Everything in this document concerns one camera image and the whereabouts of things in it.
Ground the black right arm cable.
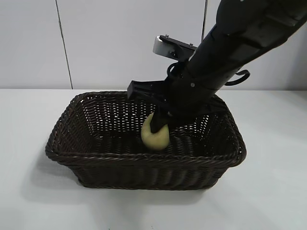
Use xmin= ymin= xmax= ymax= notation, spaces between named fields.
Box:
xmin=166 ymin=60 xmax=251 ymax=88

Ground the round pale yellow yolk pastry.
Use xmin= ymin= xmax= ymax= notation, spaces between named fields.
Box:
xmin=141 ymin=112 xmax=170 ymax=151

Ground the dark brown woven wicker basket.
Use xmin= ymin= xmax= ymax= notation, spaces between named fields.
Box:
xmin=45 ymin=90 xmax=248 ymax=191

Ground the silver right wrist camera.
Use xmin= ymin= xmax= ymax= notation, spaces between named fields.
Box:
xmin=152 ymin=34 xmax=200 ymax=64

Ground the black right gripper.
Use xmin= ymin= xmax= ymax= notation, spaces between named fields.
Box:
xmin=127 ymin=68 xmax=231 ymax=134

